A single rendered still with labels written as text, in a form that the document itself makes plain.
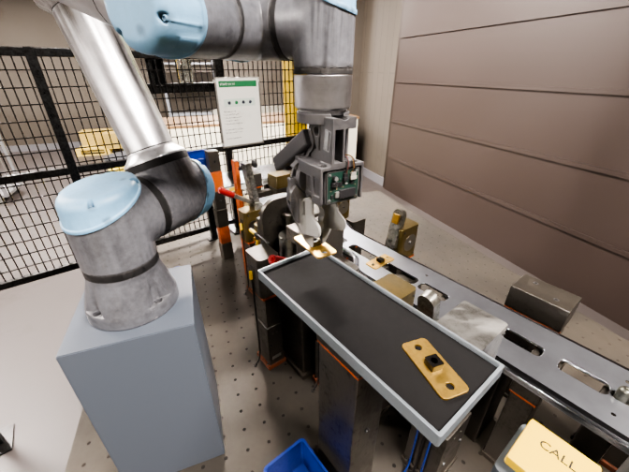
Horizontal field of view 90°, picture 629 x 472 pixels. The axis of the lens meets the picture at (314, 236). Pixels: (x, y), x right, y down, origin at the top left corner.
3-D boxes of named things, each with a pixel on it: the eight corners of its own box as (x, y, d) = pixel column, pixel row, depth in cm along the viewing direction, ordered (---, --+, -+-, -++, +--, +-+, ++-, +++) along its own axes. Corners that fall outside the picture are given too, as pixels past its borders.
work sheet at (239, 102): (264, 142, 164) (258, 76, 150) (223, 148, 152) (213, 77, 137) (262, 141, 165) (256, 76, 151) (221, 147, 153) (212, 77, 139)
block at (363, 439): (373, 479, 68) (399, 324, 47) (345, 508, 63) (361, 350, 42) (342, 441, 75) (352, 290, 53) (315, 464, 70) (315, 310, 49)
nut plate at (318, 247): (337, 253, 52) (338, 246, 51) (318, 259, 50) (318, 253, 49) (311, 233, 58) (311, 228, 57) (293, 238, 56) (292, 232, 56)
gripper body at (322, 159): (318, 212, 42) (319, 117, 36) (288, 193, 49) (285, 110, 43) (362, 200, 46) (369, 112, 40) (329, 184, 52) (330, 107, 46)
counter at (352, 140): (355, 179, 479) (359, 116, 436) (165, 202, 394) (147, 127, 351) (332, 165, 549) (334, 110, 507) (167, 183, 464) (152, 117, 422)
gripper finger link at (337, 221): (336, 256, 50) (335, 202, 45) (316, 240, 54) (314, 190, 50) (352, 249, 51) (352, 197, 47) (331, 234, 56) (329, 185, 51)
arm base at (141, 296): (77, 341, 50) (52, 292, 45) (97, 287, 62) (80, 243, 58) (179, 317, 55) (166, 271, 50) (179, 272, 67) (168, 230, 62)
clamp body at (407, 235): (411, 304, 119) (426, 221, 102) (390, 317, 112) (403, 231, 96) (397, 295, 123) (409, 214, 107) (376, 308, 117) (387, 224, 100)
